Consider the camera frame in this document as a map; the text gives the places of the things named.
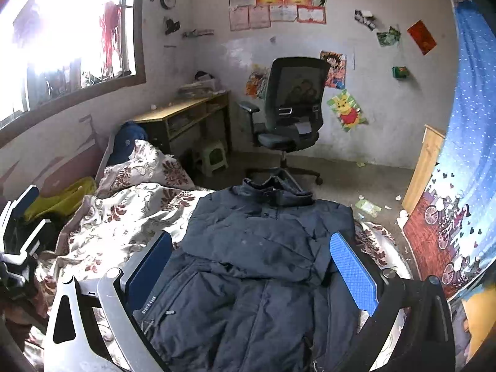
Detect colourful cartoon poster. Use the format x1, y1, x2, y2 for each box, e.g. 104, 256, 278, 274
245, 64, 270, 100

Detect green plastic stool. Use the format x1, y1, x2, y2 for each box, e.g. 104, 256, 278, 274
193, 140, 229, 179

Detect cartoon figure poster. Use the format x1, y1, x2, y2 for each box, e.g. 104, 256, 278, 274
320, 50, 347, 90

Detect yellow bear poster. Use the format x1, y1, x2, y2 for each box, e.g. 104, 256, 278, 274
326, 89, 369, 133

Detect wooden desk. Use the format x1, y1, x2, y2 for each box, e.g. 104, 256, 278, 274
133, 90, 233, 163

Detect red hanging cloth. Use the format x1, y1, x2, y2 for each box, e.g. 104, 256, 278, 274
99, 2, 123, 71

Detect green packet litter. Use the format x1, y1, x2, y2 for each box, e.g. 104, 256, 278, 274
354, 199, 383, 216

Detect light wooden cabinet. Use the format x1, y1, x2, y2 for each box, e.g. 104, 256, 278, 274
401, 124, 447, 216

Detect navy padded jacket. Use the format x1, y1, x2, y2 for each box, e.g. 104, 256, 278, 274
134, 176, 367, 372

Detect red paper sheet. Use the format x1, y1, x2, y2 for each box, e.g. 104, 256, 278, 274
407, 19, 438, 56

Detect black mesh office chair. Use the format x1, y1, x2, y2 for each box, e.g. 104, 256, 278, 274
237, 57, 332, 187

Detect pile of things on desk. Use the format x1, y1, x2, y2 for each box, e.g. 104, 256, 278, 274
177, 70, 218, 98

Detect black and white photos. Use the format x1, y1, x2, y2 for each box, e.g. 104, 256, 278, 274
354, 9, 378, 32

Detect window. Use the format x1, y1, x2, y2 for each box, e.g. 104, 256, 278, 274
0, 0, 148, 129

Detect green photo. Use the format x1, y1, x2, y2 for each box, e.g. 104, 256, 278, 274
376, 26, 402, 47

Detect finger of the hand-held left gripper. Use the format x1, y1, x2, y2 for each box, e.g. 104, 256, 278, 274
0, 219, 53, 266
0, 185, 40, 234

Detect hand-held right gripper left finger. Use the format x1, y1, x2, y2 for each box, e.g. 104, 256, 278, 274
42, 231, 173, 372

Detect blue dotted curtain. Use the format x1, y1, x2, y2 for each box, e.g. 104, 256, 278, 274
402, 0, 496, 303

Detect group of wall certificates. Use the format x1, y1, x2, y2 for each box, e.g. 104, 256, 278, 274
228, 0, 345, 32

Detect floral satin quilt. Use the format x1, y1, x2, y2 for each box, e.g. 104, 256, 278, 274
0, 139, 414, 372

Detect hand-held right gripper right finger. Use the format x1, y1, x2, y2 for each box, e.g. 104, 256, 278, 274
329, 232, 456, 372

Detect yellow-green cloth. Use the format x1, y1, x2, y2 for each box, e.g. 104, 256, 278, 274
24, 177, 97, 222

